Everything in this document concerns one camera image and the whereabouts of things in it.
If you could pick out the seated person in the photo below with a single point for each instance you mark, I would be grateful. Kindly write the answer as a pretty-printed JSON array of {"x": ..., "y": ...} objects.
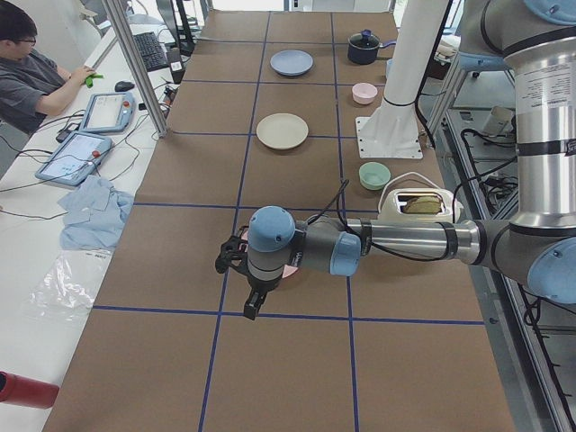
[{"x": 33, "y": 86}]

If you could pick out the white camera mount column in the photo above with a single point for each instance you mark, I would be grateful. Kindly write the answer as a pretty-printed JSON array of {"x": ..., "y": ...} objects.
[{"x": 392, "y": 130}]

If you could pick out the dark blue pot with lid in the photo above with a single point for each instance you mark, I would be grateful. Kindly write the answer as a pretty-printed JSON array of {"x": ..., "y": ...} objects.
[{"x": 363, "y": 47}]

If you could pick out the light blue shirt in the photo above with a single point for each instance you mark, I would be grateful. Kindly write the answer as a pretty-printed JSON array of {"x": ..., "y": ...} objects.
[{"x": 96, "y": 215}]

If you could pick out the light blue cup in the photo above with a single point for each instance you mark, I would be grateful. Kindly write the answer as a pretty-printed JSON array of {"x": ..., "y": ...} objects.
[{"x": 389, "y": 65}]

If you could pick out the far teach pendant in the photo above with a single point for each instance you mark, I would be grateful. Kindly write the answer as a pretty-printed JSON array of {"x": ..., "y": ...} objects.
[{"x": 108, "y": 112}]

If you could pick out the red bottle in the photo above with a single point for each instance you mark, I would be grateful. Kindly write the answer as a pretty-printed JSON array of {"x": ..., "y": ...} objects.
[{"x": 23, "y": 391}]

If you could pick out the cream plate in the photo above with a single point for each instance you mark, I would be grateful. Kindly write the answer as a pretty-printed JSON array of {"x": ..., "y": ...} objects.
[{"x": 282, "y": 131}]

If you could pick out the pink plate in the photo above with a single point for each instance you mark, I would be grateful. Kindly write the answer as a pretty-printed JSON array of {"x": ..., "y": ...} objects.
[{"x": 287, "y": 269}]

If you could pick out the near teach pendant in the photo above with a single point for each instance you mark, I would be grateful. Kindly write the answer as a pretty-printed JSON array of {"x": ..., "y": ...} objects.
[{"x": 75, "y": 159}]

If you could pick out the green bowl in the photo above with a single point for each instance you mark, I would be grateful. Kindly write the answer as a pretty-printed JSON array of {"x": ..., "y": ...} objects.
[{"x": 374, "y": 176}]

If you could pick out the aluminium frame post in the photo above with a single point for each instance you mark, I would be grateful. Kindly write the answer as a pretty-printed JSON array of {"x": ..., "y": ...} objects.
[{"x": 122, "y": 29}]

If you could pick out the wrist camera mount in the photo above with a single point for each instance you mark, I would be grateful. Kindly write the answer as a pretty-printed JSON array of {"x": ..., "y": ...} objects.
[{"x": 233, "y": 254}]

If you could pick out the clear plastic bag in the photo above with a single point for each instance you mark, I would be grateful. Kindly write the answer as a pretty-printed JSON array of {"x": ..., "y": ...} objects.
[{"x": 68, "y": 290}]

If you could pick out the teach pendant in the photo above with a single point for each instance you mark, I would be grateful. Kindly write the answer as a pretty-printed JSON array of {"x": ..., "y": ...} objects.
[
  {"x": 75, "y": 159},
  {"x": 108, "y": 112}
]

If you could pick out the black computer mouse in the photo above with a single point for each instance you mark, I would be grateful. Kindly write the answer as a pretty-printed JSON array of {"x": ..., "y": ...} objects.
[{"x": 123, "y": 86}]

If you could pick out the blue plate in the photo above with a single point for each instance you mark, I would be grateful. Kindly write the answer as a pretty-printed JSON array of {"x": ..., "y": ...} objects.
[{"x": 291, "y": 62}]

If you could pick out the cream toaster with bread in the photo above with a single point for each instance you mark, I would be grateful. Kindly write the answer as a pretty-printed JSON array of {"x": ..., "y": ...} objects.
[{"x": 428, "y": 204}]

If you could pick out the green tool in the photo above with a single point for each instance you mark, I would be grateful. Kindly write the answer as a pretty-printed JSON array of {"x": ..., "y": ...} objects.
[{"x": 89, "y": 81}]

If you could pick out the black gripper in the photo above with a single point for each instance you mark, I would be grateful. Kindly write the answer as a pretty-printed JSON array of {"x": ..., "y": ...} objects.
[{"x": 261, "y": 284}]

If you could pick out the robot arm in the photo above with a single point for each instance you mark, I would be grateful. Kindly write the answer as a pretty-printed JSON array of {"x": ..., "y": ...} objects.
[{"x": 536, "y": 247}]

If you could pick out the pink bowl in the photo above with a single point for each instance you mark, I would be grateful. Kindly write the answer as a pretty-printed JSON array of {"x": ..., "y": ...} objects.
[{"x": 364, "y": 93}]

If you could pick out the black keyboard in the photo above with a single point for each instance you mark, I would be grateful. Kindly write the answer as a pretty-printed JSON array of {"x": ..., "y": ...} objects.
[{"x": 151, "y": 51}]

